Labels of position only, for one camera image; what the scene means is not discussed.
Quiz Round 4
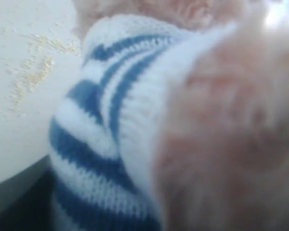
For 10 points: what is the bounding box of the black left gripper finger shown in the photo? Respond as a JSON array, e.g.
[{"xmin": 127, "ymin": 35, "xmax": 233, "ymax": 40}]
[{"xmin": 0, "ymin": 156, "xmax": 53, "ymax": 231}]

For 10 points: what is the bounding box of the beige teddy bear striped sweater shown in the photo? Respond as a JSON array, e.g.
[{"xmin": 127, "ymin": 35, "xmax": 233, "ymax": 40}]
[{"xmin": 49, "ymin": 0, "xmax": 289, "ymax": 231}]

